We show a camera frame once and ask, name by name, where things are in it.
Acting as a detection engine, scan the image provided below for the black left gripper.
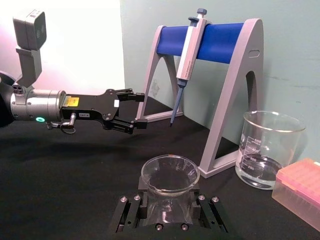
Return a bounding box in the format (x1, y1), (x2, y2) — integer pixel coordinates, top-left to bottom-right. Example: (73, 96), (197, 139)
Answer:
(60, 87), (149, 135)

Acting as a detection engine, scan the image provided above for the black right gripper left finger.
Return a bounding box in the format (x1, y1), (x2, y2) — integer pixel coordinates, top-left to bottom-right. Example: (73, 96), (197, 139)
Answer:
(109, 180), (151, 234)

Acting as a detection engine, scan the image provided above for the black table cloth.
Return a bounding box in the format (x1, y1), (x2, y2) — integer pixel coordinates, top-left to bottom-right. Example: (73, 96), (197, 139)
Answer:
(0, 96), (320, 240)

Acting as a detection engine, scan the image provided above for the grey and blue pipette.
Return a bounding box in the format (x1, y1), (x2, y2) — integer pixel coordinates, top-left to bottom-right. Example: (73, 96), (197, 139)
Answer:
(169, 8), (208, 128)

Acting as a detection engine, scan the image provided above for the clear glass beaker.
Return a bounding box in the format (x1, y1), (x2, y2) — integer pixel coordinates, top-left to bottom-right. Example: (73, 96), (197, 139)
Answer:
(234, 110), (307, 191)

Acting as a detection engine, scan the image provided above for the pink pipette tip box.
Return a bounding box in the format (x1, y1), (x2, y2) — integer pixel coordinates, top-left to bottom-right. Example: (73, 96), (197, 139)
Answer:
(271, 157), (320, 232)

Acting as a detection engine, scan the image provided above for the clear glass bowl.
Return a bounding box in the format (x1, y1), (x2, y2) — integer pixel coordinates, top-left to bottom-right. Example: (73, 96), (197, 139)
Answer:
(140, 154), (201, 225)

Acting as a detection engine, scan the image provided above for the grey stand with blue bar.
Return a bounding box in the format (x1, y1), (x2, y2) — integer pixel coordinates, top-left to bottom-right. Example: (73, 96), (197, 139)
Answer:
(136, 17), (265, 179)

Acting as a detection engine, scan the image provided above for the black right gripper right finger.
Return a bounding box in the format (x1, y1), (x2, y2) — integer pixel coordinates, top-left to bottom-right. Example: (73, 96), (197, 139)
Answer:
(189, 185), (230, 233)

